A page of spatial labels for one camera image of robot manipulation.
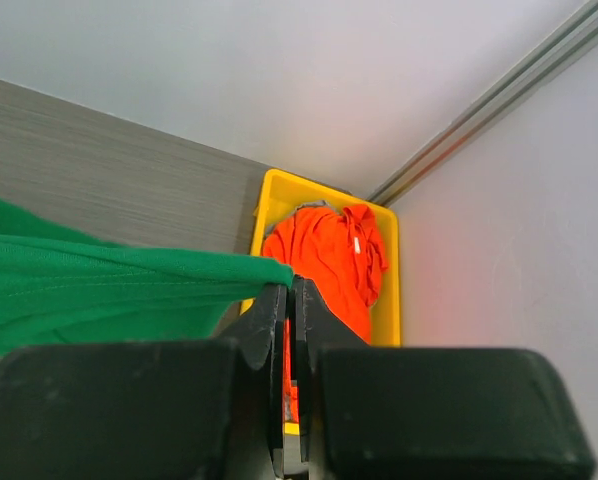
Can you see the right aluminium corner rail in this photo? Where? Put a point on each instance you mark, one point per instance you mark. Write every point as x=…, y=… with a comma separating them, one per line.
x=561, y=49

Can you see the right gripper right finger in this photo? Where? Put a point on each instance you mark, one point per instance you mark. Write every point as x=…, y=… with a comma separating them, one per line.
x=368, y=412

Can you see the yellow plastic bin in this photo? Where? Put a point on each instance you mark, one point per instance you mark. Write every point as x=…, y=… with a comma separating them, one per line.
x=281, y=192

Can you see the grey cloth in bin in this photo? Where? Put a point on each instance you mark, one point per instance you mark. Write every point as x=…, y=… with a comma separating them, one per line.
x=291, y=390

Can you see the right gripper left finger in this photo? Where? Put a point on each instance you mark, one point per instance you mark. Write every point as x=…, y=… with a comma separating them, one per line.
x=202, y=409

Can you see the green t-shirt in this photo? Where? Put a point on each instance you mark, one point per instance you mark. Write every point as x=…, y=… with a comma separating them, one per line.
x=61, y=286

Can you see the orange t-shirt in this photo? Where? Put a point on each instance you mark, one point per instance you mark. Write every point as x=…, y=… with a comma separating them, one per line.
x=342, y=252

